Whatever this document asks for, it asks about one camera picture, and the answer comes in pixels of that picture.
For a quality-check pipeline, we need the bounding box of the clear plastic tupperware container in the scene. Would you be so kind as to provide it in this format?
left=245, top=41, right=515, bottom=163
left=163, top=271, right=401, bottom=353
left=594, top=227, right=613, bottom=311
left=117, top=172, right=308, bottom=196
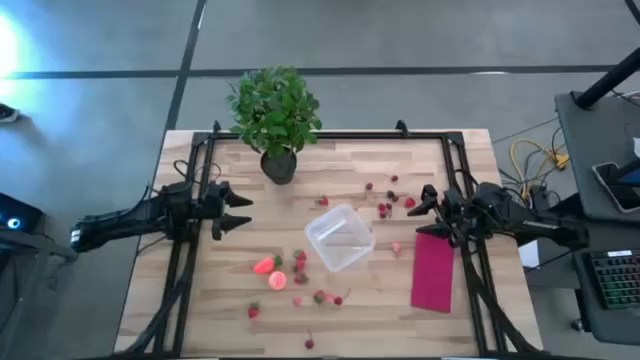
left=303, top=202, right=377, bottom=274

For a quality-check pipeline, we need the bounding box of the grey side desk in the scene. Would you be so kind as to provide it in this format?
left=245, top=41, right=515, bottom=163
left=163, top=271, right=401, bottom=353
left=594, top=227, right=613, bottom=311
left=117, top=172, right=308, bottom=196
left=553, top=91, right=640, bottom=224

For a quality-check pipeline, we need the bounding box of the yellow cable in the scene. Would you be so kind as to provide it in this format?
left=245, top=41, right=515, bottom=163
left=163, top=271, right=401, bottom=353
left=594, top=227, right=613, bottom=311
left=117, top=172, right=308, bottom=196
left=508, top=138, right=571, bottom=201

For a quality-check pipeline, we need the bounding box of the black backlit keyboard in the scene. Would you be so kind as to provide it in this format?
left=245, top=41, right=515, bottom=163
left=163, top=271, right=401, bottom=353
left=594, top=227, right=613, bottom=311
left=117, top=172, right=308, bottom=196
left=588, top=248, right=640, bottom=311

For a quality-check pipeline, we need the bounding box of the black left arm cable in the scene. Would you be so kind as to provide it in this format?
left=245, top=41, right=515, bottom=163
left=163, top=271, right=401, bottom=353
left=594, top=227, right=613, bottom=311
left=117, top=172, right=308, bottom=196
left=172, top=158, right=224, bottom=187

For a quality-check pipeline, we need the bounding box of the magenta cloth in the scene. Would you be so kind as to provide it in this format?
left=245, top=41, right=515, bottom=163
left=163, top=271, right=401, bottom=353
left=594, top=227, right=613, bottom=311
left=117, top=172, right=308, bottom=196
left=409, top=231, right=457, bottom=315

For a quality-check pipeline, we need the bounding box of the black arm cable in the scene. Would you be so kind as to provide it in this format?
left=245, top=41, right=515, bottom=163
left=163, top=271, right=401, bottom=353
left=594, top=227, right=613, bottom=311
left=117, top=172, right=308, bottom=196
left=172, top=158, right=224, bottom=187
left=452, top=168, right=501, bottom=201

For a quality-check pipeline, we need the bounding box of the green plant in black pot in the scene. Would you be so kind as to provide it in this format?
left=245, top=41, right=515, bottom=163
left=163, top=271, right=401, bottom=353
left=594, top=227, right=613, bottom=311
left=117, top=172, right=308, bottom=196
left=225, top=64, right=324, bottom=186

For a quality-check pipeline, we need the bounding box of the black pole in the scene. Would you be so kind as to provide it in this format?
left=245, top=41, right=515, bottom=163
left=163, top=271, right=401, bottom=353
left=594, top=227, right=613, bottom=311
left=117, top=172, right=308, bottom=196
left=573, top=45, right=640, bottom=110

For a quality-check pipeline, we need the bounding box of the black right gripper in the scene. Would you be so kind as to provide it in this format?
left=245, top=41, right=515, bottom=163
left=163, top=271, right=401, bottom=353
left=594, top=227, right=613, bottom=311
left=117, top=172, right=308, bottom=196
left=406, top=183, right=476, bottom=249

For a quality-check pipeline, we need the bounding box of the dark keyboard desk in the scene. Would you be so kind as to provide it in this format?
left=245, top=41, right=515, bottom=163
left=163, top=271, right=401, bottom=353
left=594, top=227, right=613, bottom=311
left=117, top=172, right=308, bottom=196
left=571, top=219, right=640, bottom=347

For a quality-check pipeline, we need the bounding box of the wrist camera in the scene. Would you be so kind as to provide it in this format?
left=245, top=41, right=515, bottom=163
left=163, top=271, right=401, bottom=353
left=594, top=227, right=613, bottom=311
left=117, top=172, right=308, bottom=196
left=472, top=182, right=509, bottom=216
left=162, top=180, right=196, bottom=214

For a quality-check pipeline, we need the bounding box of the smartphone on side desk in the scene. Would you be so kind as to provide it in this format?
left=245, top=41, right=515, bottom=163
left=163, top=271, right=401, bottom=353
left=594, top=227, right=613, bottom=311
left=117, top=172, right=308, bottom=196
left=591, top=158, right=640, bottom=214

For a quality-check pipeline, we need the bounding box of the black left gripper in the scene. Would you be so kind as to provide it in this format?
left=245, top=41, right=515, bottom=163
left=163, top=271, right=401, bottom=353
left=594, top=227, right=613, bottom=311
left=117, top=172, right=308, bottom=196
left=199, top=180, right=255, bottom=242

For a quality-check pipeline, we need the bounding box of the white paper sheet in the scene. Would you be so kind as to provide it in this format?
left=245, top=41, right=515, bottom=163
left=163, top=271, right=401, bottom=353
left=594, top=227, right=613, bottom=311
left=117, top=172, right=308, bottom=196
left=518, top=239, right=541, bottom=271

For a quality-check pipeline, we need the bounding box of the toy peach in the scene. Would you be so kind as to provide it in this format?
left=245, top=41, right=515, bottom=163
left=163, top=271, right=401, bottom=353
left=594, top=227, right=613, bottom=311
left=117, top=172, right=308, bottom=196
left=267, top=270, right=288, bottom=292

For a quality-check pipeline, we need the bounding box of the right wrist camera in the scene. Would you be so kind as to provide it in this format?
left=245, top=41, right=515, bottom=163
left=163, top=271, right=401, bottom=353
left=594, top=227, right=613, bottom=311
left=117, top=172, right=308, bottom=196
left=472, top=182, right=509, bottom=216

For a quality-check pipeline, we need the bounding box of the black device with blue light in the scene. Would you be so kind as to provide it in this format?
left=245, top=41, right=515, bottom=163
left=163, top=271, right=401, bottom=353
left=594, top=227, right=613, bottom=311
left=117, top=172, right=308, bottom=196
left=0, top=192, right=45, bottom=251

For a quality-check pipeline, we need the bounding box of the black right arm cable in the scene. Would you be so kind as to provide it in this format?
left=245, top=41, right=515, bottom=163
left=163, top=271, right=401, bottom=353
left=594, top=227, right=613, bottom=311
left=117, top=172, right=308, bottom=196
left=452, top=168, right=501, bottom=201

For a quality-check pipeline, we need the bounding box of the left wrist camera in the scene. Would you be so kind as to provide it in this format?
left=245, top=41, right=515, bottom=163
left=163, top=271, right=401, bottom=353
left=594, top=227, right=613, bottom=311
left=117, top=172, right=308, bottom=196
left=162, top=180, right=196, bottom=214

